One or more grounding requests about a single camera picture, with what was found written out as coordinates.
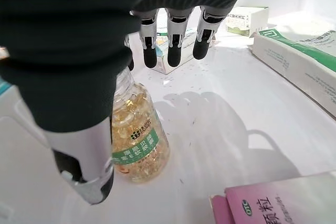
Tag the pink medicine box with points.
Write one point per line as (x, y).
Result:
(275, 203)

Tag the clear bottle of yellow capsules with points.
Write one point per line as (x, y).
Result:
(139, 134)

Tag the cart drawer with blue front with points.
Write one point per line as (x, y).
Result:
(223, 129)

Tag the long white green medicine box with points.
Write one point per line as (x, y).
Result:
(288, 58)

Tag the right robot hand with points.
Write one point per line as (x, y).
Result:
(65, 37)

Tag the small white green medicine box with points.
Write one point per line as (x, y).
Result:
(246, 22)

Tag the white blue medicine box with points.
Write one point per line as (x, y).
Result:
(187, 51)

